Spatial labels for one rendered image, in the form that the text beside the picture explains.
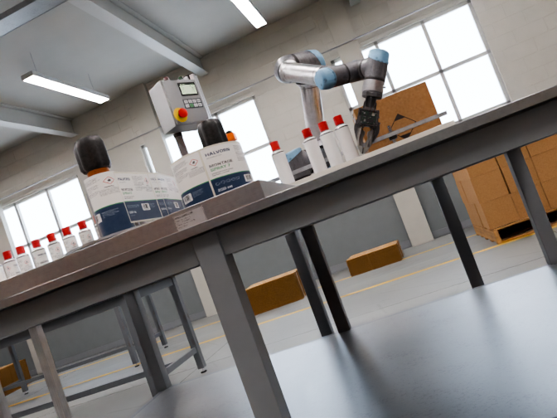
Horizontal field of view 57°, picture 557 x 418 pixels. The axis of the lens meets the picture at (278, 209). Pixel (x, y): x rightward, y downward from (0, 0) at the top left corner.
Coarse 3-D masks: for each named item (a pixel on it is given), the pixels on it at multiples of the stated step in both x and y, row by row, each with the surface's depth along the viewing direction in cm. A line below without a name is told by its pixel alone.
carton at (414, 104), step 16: (400, 96) 201; (416, 96) 200; (384, 112) 202; (400, 112) 201; (416, 112) 200; (432, 112) 199; (368, 128) 203; (384, 128) 202; (400, 128) 201; (416, 128) 200; (384, 144) 202
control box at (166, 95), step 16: (160, 80) 199; (176, 80) 203; (192, 80) 208; (160, 96) 200; (176, 96) 200; (192, 96) 206; (160, 112) 202; (176, 112) 198; (192, 112) 204; (176, 128) 200; (192, 128) 209
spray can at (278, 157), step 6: (270, 144) 189; (276, 144) 189; (276, 150) 189; (282, 150) 189; (276, 156) 188; (282, 156) 188; (276, 162) 188; (282, 162) 187; (276, 168) 189; (282, 168) 187; (288, 168) 188; (282, 174) 187; (288, 174) 187; (282, 180) 188; (288, 180) 187; (294, 180) 189
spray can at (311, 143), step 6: (306, 132) 187; (306, 138) 187; (312, 138) 186; (306, 144) 186; (312, 144) 185; (318, 144) 187; (306, 150) 188; (312, 150) 185; (318, 150) 186; (312, 156) 185; (318, 156) 185; (312, 162) 186; (318, 162) 185; (324, 162) 186; (312, 168) 188; (318, 168) 185; (324, 168) 185
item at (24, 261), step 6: (18, 246) 211; (18, 252) 211; (24, 252) 212; (18, 258) 210; (24, 258) 210; (30, 258) 213; (18, 264) 210; (24, 264) 210; (30, 264) 211; (24, 270) 210
